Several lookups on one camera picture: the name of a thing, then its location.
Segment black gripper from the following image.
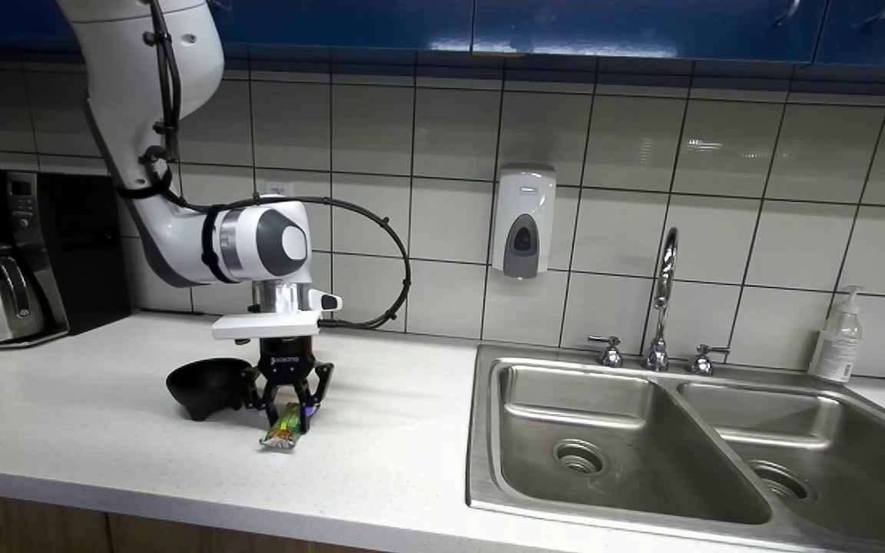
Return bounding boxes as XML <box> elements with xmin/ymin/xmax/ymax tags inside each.
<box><xmin>247</xmin><ymin>339</ymin><xmax>334</xmax><ymax>423</ymax></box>

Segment green candy bar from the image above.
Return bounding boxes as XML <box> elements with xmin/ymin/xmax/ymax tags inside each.
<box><xmin>257</xmin><ymin>404</ymin><xmax>302</xmax><ymax>451</ymax></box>

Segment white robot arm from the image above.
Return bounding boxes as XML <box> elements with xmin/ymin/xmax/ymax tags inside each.
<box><xmin>57</xmin><ymin>0</ymin><xmax>342</xmax><ymax>423</ymax></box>

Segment black bowl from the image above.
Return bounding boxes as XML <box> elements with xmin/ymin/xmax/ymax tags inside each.
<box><xmin>166</xmin><ymin>356</ymin><xmax>255</xmax><ymax>422</ymax></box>

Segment steel coffee maker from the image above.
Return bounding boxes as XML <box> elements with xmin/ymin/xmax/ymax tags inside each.
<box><xmin>0</xmin><ymin>169</ymin><xmax>130</xmax><ymax>348</ymax></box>

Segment white soap dispenser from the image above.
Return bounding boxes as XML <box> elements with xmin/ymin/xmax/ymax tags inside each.
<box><xmin>491</xmin><ymin>165</ymin><xmax>556</xmax><ymax>279</ymax></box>

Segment wooden lower cabinet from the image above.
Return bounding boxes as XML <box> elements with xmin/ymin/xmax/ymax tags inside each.
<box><xmin>0</xmin><ymin>498</ymin><xmax>358</xmax><ymax>553</ymax></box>

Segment chrome sink faucet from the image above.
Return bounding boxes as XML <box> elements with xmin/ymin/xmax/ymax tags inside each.
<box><xmin>588</xmin><ymin>226</ymin><xmax>728</xmax><ymax>375</ymax></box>

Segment blue upper cabinets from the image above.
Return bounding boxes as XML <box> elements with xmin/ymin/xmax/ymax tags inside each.
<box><xmin>0</xmin><ymin>0</ymin><xmax>885</xmax><ymax>73</ymax></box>

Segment stainless steel double sink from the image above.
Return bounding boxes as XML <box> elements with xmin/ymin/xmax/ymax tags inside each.
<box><xmin>467</xmin><ymin>348</ymin><xmax>885</xmax><ymax>553</ymax></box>

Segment clear soap bottle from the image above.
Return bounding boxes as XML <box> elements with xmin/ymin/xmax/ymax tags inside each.
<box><xmin>807</xmin><ymin>291</ymin><xmax>862</xmax><ymax>383</ymax></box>

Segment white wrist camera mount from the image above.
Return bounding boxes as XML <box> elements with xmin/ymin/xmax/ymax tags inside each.
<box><xmin>212</xmin><ymin>287</ymin><xmax>344</xmax><ymax>342</ymax></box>

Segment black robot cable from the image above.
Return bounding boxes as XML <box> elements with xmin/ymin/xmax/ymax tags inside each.
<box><xmin>114</xmin><ymin>0</ymin><xmax>414</xmax><ymax>331</ymax></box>

